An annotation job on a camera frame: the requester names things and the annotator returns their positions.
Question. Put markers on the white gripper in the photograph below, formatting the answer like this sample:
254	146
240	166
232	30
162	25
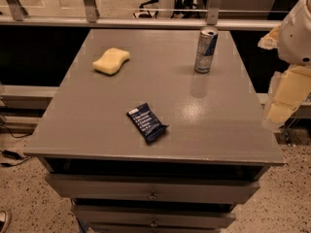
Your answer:
296	39

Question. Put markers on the silver blue redbull can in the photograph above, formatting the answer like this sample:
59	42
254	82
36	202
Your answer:
207	41

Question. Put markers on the dark blue rxbar wrapper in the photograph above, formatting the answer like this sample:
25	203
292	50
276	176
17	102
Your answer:
146	122

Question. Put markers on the black office chair base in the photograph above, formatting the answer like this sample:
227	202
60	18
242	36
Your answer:
149	4

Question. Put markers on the grey drawer cabinet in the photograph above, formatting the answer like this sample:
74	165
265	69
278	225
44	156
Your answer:
142	143

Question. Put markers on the upper grey drawer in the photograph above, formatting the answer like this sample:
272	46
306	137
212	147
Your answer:
152	189

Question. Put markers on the grey drawer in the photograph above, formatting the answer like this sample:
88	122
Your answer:
152	189
152	217

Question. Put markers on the yellow sponge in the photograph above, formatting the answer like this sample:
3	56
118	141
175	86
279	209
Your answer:
111	61

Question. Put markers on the lower grey drawer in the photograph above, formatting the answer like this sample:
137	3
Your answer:
152	217

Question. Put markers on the white shoe tip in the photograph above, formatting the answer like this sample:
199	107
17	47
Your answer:
5	219

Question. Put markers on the metal railing frame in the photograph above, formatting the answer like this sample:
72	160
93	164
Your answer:
91	14

